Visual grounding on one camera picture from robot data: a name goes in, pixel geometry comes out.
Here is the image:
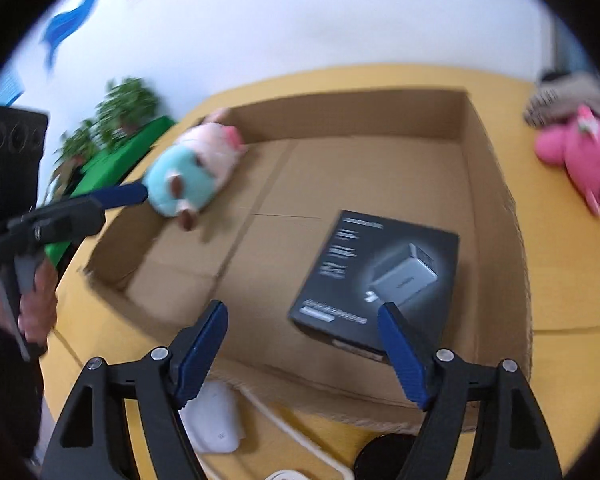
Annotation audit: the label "green potted plant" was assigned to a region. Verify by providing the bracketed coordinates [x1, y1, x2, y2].
[45, 77, 161, 202]

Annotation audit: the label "teal and pink plush toy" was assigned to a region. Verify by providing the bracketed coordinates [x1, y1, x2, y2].
[143, 108, 247, 231]

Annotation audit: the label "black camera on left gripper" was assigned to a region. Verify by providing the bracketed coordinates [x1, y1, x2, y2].
[0, 105, 48, 223]

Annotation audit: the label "black sunglasses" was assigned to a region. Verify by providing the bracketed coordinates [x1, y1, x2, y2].
[352, 434, 416, 480]

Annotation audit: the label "black charger product box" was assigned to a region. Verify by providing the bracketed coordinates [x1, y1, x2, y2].
[288, 210, 460, 361]

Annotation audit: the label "grey folded cloth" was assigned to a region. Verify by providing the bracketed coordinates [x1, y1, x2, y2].
[522, 72, 600, 128]

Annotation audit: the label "blue wall sticker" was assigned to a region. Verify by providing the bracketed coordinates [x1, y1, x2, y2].
[41, 0, 97, 72]

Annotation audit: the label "green bench surface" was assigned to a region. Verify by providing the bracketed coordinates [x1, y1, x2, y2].
[43, 114, 178, 269]

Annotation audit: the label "brown cardboard box tray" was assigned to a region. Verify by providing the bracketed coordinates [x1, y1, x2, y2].
[82, 88, 534, 435]

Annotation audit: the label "person's left hand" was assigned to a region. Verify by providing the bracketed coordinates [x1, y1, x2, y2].
[0, 258, 58, 346]

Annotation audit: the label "white power bank device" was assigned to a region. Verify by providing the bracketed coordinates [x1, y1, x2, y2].
[178, 380, 245, 454]

